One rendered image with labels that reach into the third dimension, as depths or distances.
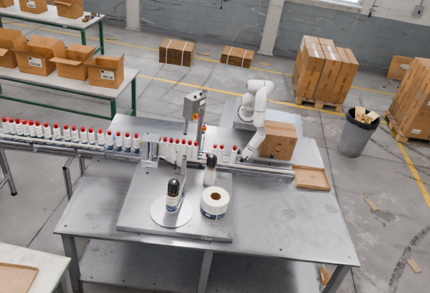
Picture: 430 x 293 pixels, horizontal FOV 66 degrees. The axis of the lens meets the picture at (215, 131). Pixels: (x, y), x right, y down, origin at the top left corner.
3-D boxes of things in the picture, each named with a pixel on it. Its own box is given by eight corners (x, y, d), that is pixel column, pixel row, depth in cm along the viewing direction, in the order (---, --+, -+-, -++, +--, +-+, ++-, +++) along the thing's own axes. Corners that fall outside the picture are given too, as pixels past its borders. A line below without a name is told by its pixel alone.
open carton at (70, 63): (48, 80, 390) (43, 50, 369) (70, 63, 434) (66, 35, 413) (84, 86, 389) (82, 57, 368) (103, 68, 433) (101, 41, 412)
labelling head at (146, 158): (140, 166, 276) (140, 141, 261) (143, 155, 286) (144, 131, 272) (157, 167, 276) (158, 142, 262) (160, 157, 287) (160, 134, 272)
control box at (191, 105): (182, 116, 271) (183, 96, 260) (195, 109, 283) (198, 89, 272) (191, 121, 266) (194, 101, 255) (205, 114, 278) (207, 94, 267)
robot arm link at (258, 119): (260, 105, 278) (256, 139, 289) (252, 110, 265) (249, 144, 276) (270, 107, 274) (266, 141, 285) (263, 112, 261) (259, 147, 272)
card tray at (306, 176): (296, 187, 287) (297, 183, 285) (291, 167, 308) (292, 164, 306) (330, 190, 288) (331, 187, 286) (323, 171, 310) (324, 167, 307)
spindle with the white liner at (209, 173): (201, 187, 264) (206, 158, 247) (202, 180, 272) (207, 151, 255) (213, 189, 265) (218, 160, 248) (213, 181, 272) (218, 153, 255)
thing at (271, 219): (53, 233, 221) (52, 231, 220) (116, 115, 344) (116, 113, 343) (359, 267, 230) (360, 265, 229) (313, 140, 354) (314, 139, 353)
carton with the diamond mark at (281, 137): (258, 157, 311) (265, 133, 296) (257, 141, 331) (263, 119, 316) (290, 160, 312) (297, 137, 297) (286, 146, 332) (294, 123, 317)
